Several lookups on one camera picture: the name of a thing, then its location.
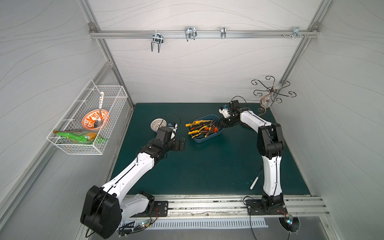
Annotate double prong metal hook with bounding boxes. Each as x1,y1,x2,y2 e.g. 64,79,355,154
151,33,164,53

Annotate green snack packet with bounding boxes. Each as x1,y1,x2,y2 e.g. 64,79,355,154
53,131,109,145

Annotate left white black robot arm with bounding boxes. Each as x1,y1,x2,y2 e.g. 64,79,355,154
80,122,185,239

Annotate brown metal jewelry stand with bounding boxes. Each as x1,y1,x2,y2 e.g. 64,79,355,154
251,75,297,116

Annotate yellow black pliers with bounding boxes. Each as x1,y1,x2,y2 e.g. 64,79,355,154
186,120,212,128
188,125,208,135

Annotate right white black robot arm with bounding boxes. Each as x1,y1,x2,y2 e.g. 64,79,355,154
219,100,285,214

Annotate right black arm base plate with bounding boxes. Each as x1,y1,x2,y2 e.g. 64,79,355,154
243,199,288,216

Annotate white round strainer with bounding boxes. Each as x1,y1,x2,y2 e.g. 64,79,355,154
150,118,167,133

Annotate round black floor port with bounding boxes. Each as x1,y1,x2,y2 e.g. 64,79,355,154
279,217,300,233

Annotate white vented cable duct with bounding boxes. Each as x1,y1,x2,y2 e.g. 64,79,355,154
119,218,269,231

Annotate white wire wall basket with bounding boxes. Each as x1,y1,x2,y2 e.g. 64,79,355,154
47,80,128,155

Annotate orange white patterned bowl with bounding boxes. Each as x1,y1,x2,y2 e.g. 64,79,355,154
81,109,110,131

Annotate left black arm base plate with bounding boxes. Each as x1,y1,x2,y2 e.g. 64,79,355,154
132,201,169,218

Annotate right metal bracket hook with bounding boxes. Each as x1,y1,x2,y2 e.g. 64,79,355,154
282,27,309,39

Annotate small metal hook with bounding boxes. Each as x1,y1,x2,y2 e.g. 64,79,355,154
221,27,227,39

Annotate white handled spoon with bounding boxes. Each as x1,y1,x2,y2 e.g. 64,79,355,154
94,92,104,129

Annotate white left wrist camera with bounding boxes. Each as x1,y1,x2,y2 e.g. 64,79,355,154
168,122,178,140

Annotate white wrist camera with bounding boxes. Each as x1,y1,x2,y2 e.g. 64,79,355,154
168,122,178,140
219,105,231,119

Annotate white handled small tool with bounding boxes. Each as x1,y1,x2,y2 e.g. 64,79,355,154
250,169,264,190

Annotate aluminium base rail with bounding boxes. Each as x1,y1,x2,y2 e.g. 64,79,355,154
155,195,330,219

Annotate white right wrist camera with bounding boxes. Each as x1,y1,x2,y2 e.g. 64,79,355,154
219,105,231,119

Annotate aluminium cross rail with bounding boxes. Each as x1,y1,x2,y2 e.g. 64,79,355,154
90,29,321,40

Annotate loop metal hook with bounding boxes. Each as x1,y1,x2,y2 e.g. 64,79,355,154
185,27,197,42

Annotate blue plastic storage box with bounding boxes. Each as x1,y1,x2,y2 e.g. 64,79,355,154
186,115,224,144

